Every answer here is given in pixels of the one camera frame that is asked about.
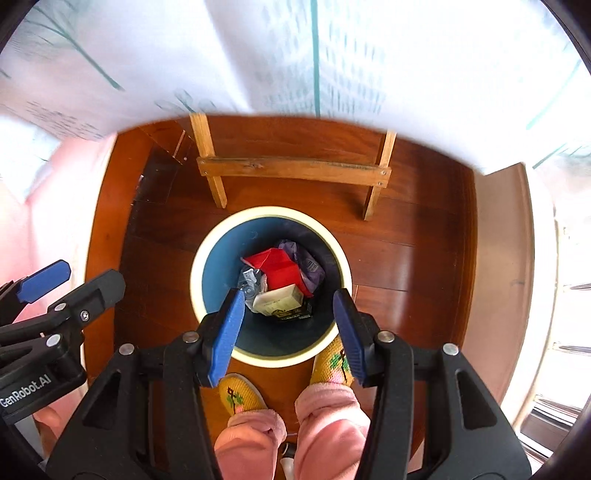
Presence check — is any round blue trash bin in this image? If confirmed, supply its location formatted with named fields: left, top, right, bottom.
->
left=189, top=206, right=353, bottom=369

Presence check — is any left yellow knitted slipper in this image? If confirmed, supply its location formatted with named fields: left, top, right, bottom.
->
left=218, top=373, right=267, bottom=417

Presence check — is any pink bed sheet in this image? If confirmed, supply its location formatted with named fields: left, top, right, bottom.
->
left=0, top=115, right=119, bottom=458

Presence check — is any purple white plastic wrapper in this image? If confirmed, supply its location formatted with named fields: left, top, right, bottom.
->
left=277, top=240, right=325, bottom=294

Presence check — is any left pink trouser leg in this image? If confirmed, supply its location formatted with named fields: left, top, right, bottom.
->
left=214, top=409, right=287, bottom=480

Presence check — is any wooden folding table frame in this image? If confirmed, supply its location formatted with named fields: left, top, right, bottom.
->
left=189, top=113, right=397, bottom=221

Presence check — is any small cream box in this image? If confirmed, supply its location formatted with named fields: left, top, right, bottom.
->
left=252, top=284, right=304, bottom=316

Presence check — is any white patterned tablecloth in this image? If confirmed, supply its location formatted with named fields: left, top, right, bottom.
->
left=1, top=1, right=590, bottom=174

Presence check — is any crumpled silver foil wrapper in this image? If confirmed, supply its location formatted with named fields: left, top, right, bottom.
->
left=238, top=266, right=267, bottom=311

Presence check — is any red paper trash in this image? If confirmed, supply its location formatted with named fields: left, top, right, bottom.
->
left=242, top=248, right=312, bottom=298

